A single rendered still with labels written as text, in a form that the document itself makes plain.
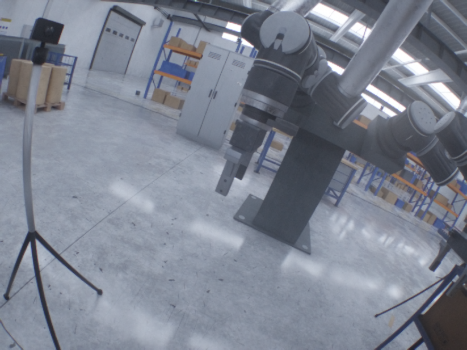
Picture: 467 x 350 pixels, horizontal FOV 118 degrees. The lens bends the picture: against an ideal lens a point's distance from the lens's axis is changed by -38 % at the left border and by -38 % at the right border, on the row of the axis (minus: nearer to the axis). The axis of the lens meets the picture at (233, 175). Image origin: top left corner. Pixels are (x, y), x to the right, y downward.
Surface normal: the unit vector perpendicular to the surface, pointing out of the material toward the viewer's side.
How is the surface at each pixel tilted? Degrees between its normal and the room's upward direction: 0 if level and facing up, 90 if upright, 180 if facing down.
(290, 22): 90
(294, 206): 90
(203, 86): 90
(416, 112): 61
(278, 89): 90
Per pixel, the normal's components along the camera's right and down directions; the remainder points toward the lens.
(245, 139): -0.27, 0.22
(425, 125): -0.10, -0.15
